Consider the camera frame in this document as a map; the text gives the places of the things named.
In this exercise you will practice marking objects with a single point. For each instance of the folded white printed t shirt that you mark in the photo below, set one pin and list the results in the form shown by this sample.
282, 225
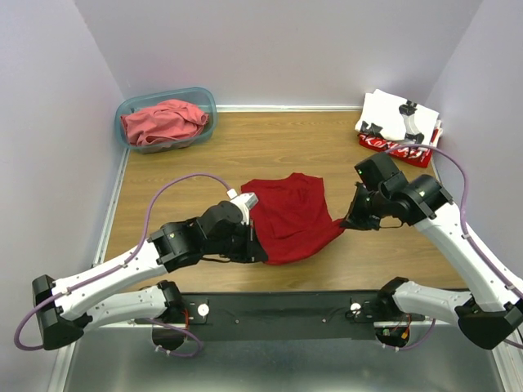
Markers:
396, 119

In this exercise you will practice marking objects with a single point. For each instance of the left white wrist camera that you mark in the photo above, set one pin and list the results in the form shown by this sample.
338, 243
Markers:
245, 202

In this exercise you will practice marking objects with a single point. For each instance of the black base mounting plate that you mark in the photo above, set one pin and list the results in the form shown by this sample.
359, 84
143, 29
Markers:
256, 316

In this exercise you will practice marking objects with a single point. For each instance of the teal plastic bin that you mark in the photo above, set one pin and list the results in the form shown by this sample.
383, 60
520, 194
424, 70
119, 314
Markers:
195, 95

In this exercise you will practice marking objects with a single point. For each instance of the dark red t shirt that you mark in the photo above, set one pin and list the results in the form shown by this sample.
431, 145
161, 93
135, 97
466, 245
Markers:
291, 217

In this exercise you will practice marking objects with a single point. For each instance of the folded red printed t shirt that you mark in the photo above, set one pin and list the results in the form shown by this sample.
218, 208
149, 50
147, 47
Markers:
414, 156

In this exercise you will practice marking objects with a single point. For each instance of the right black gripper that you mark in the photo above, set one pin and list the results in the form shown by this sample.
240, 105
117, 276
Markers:
355, 219

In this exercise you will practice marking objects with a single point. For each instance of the pink t shirt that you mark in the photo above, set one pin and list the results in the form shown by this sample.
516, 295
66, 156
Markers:
170, 122

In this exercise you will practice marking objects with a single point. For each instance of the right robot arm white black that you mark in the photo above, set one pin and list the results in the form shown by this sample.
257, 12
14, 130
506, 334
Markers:
490, 310

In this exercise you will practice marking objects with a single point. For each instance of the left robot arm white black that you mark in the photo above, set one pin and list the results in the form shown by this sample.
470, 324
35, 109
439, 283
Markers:
69, 307

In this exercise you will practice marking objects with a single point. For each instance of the aluminium extrusion frame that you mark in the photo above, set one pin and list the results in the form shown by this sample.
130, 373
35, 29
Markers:
65, 355

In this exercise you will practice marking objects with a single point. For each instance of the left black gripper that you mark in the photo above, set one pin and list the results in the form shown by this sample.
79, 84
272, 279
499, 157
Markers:
252, 251

